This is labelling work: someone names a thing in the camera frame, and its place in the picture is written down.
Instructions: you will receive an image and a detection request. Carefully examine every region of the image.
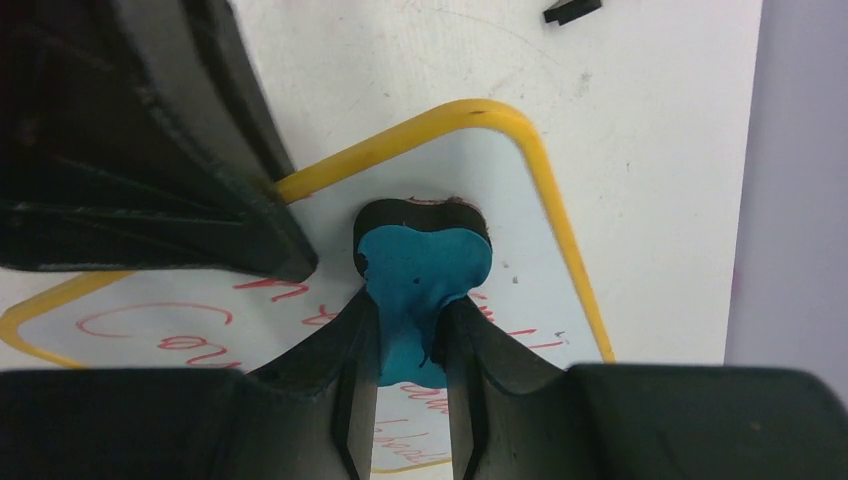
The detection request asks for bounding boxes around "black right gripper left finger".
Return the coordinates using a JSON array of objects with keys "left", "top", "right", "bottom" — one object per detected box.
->
[{"left": 1, "top": 291, "right": 379, "bottom": 479}]

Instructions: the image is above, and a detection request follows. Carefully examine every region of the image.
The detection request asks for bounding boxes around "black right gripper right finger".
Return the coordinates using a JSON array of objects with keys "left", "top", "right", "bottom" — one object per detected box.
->
[{"left": 439, "top": 298, "right": 847, "bottom": 479}]

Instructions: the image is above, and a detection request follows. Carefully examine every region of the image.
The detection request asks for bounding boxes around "yellow framed whiteboard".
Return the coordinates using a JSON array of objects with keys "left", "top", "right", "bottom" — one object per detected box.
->
[{"left": 1, "top": 127, "right": 606, "bottom": 479}]

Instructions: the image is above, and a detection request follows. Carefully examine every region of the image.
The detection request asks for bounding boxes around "metal wire whiteboard stand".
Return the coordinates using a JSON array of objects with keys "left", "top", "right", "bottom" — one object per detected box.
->
[{"left": 543, "top": 0, "right": 603, "bottom": 26}]

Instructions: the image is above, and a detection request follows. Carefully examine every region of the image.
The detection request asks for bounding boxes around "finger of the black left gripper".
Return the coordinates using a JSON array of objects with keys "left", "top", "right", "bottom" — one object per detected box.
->
[
  {"left": 112, "top": 1, "right": 294, "bottom": 198},
  {"left": 1, "top": 1, "right": 318, "bottom": 281}
]

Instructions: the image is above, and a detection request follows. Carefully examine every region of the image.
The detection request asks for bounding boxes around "blue whiteboard eraser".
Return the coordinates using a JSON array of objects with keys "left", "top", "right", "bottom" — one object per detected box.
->
[{"left": 353, "top": 198, "right": 493, "bottom": 389}]

